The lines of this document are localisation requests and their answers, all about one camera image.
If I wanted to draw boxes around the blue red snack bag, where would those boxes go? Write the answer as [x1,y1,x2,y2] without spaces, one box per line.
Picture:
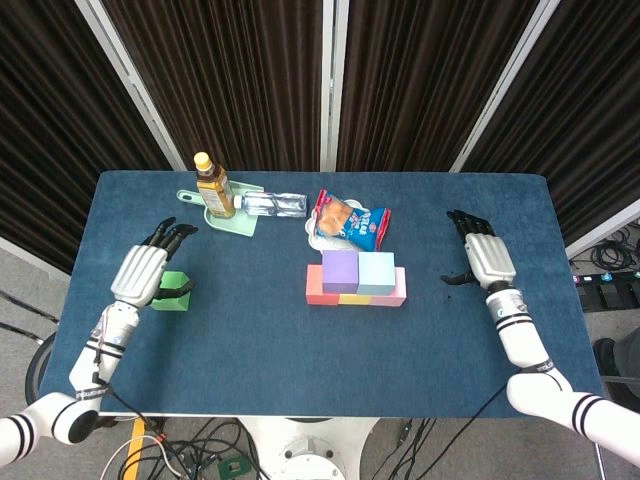
[312,188,392,254]

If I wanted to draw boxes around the green circuit board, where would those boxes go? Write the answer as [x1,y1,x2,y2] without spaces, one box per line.
[218,455,250,479]

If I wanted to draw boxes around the black coiled cable bundle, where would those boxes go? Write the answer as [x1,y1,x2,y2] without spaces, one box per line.
[589,227,640,274]

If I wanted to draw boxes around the green foam cube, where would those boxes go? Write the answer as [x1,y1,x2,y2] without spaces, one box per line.
[149,270,194,313]

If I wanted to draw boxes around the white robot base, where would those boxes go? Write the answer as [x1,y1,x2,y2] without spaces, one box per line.
[239,415,381,480]

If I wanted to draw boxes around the black floor cable strands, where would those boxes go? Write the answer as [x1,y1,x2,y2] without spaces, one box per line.
[382,417,441,480]

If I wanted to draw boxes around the dark brown pleated curtain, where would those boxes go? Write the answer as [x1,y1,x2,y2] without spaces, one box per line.
[0,0,174,274]
[102,0,325,172]
[464,0,640,246]
[337,0,541,173]

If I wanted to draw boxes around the blue table cloth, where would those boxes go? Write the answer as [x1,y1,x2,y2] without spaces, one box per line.
[38,170,610,419]

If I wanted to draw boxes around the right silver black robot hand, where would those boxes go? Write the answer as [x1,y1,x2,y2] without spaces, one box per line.
[439,209,518,291]

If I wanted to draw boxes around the silver partition rail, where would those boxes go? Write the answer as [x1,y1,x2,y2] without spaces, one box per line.
[0,234,71,281]
[564,199,640,259]

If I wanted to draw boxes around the black floor cable tangle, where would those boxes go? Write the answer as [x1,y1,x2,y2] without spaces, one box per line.
[99,417,274,480]

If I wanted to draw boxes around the white scalloped plate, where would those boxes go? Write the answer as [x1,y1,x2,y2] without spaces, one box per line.
[304,199,371,252]

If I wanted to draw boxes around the yellow capped tea bottle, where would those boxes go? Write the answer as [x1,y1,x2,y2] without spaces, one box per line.
[193,151,237,220]

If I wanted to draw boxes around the clear plastic water bottle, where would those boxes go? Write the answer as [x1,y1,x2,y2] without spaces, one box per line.
[232,190,308,219]

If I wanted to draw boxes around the pink foam cube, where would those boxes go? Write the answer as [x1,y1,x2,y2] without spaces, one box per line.
[369,266,407,308]

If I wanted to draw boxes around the light blue foam cube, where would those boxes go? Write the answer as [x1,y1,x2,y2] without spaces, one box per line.
[357,252,396,296]

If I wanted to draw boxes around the mint green plastic scoop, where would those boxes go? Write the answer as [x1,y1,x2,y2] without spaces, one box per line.
[175,183,265,237]

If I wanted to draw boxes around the red foam cube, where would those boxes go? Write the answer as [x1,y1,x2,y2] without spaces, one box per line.
[305,264,341,306]

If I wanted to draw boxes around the purple foam cube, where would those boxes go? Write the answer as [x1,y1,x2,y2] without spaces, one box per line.
[322,249,361,295]

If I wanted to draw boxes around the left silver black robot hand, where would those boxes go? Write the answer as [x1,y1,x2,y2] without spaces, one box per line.
[109,216,199,309]

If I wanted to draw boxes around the silver partition post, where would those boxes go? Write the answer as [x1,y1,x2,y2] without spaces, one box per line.
[449,0,561,174]
[74,0,187,172]
[319,0,350,173]

